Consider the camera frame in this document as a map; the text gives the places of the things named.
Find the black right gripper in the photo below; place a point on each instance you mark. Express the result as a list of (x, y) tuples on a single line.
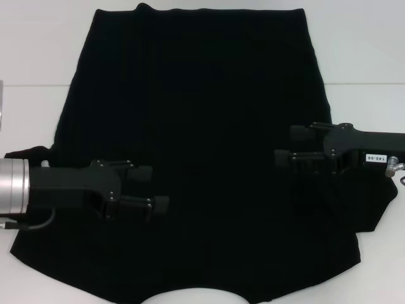
[(348, 142)]

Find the black t-shirt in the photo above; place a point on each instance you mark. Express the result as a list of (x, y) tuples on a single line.
[(202, 111)]

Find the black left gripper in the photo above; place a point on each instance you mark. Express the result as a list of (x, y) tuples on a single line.
[(69, 187)]

